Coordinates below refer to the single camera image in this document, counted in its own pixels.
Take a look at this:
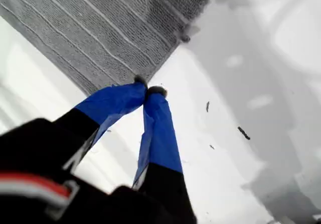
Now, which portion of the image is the red white servo wire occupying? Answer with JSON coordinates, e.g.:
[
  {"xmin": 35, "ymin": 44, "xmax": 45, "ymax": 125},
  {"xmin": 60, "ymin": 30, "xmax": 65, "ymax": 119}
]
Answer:
[{"xmin": 0, "ymin": 172, "xmax": 81, "ymax": 219}]

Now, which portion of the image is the grey striped towel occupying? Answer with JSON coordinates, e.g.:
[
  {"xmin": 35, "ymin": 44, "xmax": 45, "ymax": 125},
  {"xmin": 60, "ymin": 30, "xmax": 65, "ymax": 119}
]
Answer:
[{"xmin": 0, "ymin": 0, "xmax": 221, "ymax": 96}]

